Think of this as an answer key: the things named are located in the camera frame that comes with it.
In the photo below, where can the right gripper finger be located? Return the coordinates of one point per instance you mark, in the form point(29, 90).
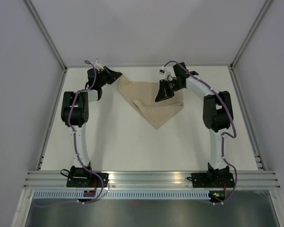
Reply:
point(162, 87)
point(161, 96)

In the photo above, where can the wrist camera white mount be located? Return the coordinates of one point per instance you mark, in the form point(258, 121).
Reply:
point(166, 74)
point(97, 64)

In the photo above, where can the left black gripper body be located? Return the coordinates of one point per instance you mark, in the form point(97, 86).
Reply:
point(104, 79)

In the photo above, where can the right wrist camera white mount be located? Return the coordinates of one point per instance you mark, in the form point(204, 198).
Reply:
point(166, 74)

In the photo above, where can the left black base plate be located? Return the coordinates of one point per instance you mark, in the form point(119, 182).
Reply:
point(87, 180)

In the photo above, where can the white slotted cable duct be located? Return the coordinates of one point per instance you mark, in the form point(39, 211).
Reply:
point(122, 194)

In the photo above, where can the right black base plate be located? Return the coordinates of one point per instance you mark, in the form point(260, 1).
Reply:
point(203, 180)

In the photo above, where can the right aluminium frame post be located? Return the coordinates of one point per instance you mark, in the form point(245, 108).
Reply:
point(237, 87)

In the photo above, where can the beige cloth napkin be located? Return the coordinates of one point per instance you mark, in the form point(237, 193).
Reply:
point(140, 88)

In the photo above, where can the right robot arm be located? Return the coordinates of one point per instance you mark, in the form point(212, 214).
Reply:
point(217, 118)

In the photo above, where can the left aluminium frame post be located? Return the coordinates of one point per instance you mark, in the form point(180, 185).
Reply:
point(44, 32)

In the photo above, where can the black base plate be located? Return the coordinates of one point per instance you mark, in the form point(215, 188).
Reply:
point(87, 180)
point(203, 180)

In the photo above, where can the aluminium front rail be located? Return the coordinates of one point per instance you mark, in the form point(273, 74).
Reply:
point(153, 180)

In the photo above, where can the aluminium frame post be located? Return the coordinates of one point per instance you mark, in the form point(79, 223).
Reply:
point(44, 32)
point(237, 87)

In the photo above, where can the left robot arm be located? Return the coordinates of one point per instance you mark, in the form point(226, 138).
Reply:
point(75, 115)

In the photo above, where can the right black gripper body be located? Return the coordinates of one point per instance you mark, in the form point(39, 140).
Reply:
point(172, 86)

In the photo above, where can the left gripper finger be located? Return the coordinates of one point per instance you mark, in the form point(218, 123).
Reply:
point(110, 71)
point(112, 77)

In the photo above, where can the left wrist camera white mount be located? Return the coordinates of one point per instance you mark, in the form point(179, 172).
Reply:
point(97, 64)

